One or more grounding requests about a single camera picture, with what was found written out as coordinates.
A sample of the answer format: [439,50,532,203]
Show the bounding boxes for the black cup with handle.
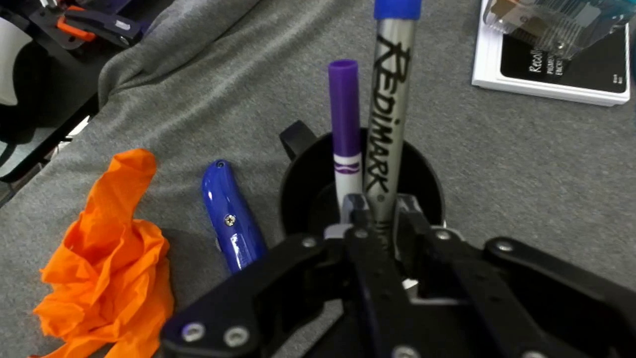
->
[276,119,445,266]

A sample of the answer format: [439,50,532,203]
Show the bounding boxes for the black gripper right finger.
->
[395,195,636,358]

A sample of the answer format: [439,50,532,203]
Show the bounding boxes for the grey tablecloth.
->
[0,0,636,358]

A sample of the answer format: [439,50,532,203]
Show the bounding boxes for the black and orange clamp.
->
[27,0,145,48]

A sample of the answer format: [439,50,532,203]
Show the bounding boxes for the white marker with purple cap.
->
[325,57,363,225]

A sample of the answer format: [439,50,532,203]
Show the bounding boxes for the clear plastic container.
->
[480,0,636,61]

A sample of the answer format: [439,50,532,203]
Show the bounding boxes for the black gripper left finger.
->
[158,193,399,358]

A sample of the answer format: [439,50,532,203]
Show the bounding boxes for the orange nitrile gloves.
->
[29,147,174,358]

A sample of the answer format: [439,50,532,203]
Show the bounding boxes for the silver marker with blue cap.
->
[361,0,425,230]

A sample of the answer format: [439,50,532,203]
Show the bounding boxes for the black and white tablet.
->
[470,0,631,107]

